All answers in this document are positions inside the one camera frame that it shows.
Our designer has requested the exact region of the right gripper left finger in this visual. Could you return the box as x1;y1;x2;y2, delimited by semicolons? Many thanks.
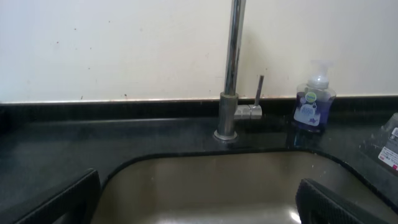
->
15;167;102;224

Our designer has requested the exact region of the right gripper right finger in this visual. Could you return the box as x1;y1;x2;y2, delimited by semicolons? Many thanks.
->
294;177;393;224

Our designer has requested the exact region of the clear labelled plastic pack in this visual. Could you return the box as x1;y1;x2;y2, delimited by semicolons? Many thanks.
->
360;112;398;172

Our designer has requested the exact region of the blue soap bottle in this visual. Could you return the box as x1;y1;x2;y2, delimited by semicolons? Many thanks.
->
291;59;337;134

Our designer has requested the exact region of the steel sink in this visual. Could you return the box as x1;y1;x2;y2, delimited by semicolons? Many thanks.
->
90;149;398;224

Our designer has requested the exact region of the steel tap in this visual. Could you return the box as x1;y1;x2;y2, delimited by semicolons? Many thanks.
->
213;0;265;142

